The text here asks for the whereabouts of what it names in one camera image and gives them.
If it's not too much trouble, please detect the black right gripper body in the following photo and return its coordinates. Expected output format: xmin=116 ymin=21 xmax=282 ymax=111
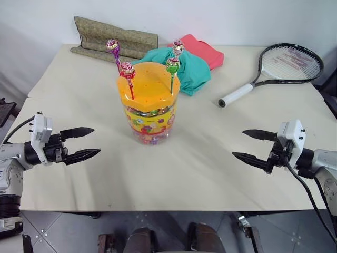
xmin=265 ymin=138 xmax=295 ymax=175

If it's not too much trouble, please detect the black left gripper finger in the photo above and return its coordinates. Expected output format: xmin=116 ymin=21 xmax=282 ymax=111
xmin=60 ymin=127 xmax=95 ymax=140
xmin=64 ymin=148 xmax=102 ymax=166

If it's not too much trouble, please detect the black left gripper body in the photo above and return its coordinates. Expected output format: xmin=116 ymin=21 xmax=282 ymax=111
xmin=42 ymin=133 xmax=69 ymax=164

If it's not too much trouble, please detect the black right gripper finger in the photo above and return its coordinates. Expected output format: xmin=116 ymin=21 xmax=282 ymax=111
xmin=232 ymin=151 xmax=270 ymax=172
xmin=242 ymin=129 xmax=279 ymax=143

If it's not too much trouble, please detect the red stick lollipop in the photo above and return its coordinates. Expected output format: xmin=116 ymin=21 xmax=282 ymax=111
xmin=120 ymin=61 xmax=136 ymax=101

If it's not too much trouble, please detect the yellow lollipop jar orange lid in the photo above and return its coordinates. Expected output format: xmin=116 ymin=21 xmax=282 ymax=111
xmin=116 ymin=62 xmax=182 ymax=147

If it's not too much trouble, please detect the purple stick lollipop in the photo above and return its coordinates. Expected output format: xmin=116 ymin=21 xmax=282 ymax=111
xmin=105 ymin=38 xmax=123 ymax=77

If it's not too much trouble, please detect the green stick lollipop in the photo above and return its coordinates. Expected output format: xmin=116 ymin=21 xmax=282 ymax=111
xmin=165 ymin=57 xmax=181 ymax=94

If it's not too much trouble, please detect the black device at table side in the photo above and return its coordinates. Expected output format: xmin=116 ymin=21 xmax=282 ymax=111
xmin=0 ymin=97 xmax=17 ymax=128

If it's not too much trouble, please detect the black tennis racket white grip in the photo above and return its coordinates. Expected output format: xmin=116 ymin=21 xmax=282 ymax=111
xmin=217 ymin=43 xmax=324 ymax=109

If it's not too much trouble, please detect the dark chair at table side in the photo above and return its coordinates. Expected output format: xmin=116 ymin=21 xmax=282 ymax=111
xmin=312 ymin=47 xmax=337 ymax=119

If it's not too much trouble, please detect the dark rounded right foot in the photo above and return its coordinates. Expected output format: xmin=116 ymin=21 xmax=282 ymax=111
xmin=187 ymin=222 xmax=226 ymax=253

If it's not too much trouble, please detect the dark rounded foot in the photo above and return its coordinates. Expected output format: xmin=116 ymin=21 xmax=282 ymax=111
xmin=125 ymin=227 xmax=156 ymax=253
xmin=187 ymin=222 xmax=226 ymax=253

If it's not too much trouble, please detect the dark wooden block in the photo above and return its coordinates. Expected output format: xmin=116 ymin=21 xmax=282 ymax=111
xmin=97 ymin=232 xmax=117 ymax=253

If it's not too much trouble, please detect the teal cloth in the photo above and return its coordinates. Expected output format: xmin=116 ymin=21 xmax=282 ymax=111
xmin=131 ymin=47 xmax=212 ymax=97

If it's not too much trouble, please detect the coral red cloth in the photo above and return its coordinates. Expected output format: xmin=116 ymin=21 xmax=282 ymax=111
xmin=167 ymin=33 xmax=225 ymax=71

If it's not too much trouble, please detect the olive patterned cloth mat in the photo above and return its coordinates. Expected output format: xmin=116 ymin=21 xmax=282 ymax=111
xmin=70 ymin=15 xmax=159 ymax=62

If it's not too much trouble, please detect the dark rounded left foot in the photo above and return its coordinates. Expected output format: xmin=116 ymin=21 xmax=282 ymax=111
xmin=125 ymin=227 xmax=156 ymax=253

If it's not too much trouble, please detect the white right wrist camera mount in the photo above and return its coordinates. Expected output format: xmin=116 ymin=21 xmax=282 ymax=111
xmin=277 ymin=119 xmax=307 ymax=169

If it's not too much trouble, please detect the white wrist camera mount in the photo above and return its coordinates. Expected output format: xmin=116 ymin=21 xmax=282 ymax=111
xmin=277 ymin=119 xmax=307 ymax=169
xmin=29 ymin=111 xmax=53 ymax=166

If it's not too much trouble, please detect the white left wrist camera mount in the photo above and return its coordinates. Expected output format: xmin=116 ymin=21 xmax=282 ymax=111
xmin=29 ymin=111 xmax=53 ymax=166

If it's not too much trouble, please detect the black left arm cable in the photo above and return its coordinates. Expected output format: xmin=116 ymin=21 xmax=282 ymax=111
xmin=2 ymin=115 xmax=35 ymax=144

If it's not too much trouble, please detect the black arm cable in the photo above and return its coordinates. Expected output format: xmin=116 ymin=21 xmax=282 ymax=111
xmin=2 ymin=115 xmax=35 ymax=144
xmin=281 ymin=155 xmax=337 ymax=245

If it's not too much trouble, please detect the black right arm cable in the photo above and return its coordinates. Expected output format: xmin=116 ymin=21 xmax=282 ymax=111
xmin=281 ymin=155 xmax=337 ymax=245

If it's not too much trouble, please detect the metal table leg bracket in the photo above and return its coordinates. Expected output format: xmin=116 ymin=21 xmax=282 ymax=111
xmin=234 ymin=213 xmax=265 ymax=253

